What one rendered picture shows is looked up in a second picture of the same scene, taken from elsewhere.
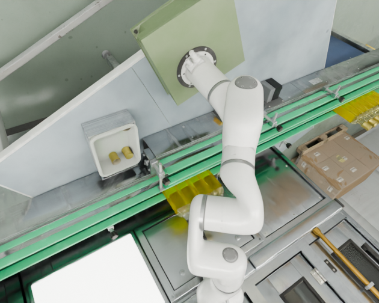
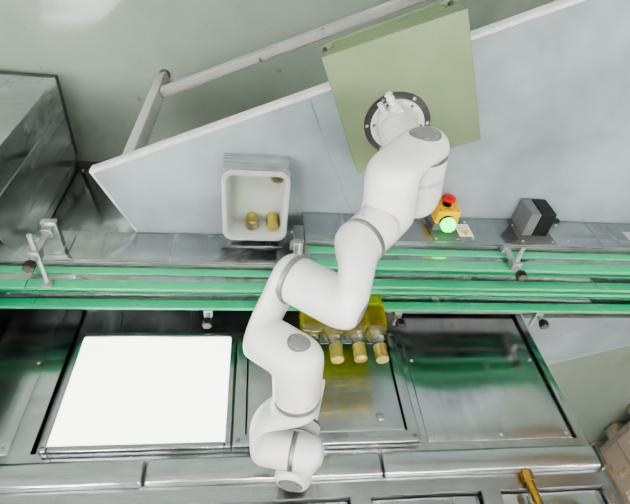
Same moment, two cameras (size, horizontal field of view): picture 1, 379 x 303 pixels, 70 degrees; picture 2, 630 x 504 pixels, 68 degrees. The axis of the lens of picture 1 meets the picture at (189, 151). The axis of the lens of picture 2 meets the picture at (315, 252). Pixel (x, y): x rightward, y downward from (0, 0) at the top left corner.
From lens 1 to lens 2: 0.37 m
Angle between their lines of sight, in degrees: 20
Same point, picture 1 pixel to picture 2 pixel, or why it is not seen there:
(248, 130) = (388, 182)
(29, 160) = (150, 176)
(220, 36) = (441, 87)
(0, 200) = not seen: hidden behind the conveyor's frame
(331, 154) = not seen: outside the picture
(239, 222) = (324, 298)
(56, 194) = (165, 239)
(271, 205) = (467, 403)
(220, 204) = (314, 268)
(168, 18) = (367, 40)
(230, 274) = (285, 366)
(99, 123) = (245, 159)
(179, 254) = not seen: hidden behind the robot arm
